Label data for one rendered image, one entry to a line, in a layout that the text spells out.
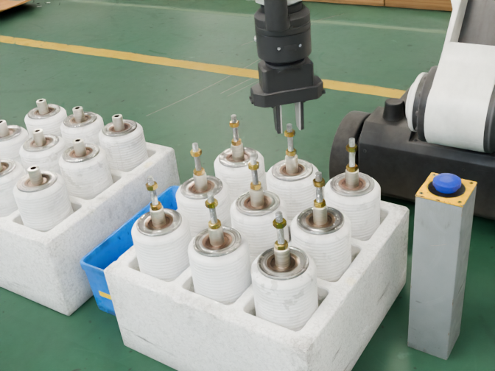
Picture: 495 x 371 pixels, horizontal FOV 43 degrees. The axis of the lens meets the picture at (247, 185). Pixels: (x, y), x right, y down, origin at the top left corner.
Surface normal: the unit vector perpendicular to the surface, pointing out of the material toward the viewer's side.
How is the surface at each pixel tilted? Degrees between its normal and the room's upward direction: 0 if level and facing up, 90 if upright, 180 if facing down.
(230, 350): 90
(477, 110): 62
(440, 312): 90
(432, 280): 90
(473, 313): 0
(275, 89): 90
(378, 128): 45
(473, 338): 0
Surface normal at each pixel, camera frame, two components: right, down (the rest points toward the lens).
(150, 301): -0.54, 0.48
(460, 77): -0.39, -0.37
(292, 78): 0.19, 0.50
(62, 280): 0.85, 0.21
